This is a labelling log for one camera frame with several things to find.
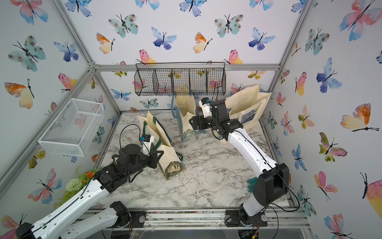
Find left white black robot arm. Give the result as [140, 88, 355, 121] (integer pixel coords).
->
[16, 122, 164, 239]

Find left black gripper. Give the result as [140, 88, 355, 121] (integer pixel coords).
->
[126, 148, 163, 178]

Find cream bag starry night print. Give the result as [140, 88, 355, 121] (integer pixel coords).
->
[225, 85, 271, 131]

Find white mesh wall basket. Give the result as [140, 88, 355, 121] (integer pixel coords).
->
[38, 98, 104, 157]

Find black wire wall basket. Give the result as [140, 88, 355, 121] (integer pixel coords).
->
[133, 61, 226, 96]

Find aluminium front rail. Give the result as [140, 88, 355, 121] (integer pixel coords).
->
[129, 207, 310, 230]

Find cream bag green handles floral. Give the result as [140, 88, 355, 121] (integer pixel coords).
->
[137, 112, 184, 180]

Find potted plant orange flowers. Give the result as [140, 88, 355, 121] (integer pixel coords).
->
[54, 167, 98, 209]

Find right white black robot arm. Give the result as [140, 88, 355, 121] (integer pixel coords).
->
[189, 98, 290, 226]

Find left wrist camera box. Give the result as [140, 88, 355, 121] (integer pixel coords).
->
[140, 134, 155, 156]

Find cream bag blue floral pattern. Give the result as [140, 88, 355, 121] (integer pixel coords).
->
[171, 95, 199, 142]

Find green rubber glove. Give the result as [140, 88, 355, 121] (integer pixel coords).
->
[247, 177, 258, 193]

